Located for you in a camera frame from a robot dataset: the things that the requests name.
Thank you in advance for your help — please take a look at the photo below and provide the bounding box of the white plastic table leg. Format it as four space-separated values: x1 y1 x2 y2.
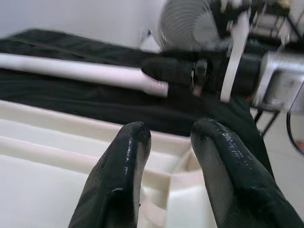
0 52 170 98

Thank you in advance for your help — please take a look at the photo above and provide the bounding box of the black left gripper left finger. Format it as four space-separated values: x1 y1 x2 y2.
67 121 152 228

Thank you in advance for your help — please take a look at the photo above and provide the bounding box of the white standing fan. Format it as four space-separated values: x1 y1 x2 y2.
157 0 229 52

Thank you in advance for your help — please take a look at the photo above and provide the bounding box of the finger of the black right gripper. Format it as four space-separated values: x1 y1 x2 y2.
141 55 194 86

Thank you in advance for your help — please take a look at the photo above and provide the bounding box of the white plastic children table top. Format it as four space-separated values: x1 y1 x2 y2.
0 99 208 228

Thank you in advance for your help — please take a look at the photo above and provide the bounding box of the black table cloth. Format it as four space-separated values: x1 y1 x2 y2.
0 28 275 180

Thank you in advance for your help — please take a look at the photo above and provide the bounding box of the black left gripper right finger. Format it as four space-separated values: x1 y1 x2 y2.
190 117 304 228

